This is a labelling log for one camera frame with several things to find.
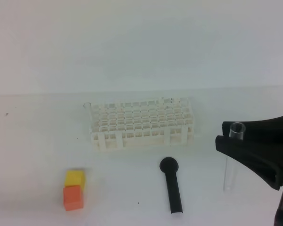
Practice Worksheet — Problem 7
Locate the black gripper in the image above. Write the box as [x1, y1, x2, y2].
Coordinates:
[215, 116, 283, 226]

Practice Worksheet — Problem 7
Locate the clear glass test tube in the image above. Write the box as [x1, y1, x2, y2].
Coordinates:
[223, 122, 246, 193]

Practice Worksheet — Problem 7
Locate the white plastic test tube rack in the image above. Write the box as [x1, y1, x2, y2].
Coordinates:
[90, 97, 194, 152]

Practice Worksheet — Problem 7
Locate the clear test tube in rack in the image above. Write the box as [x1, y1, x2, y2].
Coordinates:
[83, 102, 92, 120]

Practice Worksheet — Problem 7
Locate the yellow cube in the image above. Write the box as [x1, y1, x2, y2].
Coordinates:
[64, 170, 85, 190]

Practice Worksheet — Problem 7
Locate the orange cube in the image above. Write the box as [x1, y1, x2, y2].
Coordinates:
[63, 185, 83, 211]

